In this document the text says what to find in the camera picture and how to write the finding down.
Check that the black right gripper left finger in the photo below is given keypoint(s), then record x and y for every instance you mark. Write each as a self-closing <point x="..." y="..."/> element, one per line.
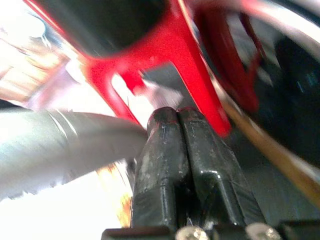
<point x="160" y="160"/>

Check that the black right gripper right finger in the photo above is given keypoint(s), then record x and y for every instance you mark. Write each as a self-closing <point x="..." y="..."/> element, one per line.
<point x="210" y="160"/>

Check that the wooden stick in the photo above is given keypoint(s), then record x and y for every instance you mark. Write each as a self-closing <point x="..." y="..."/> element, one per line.
<point x="275" y="152"/>

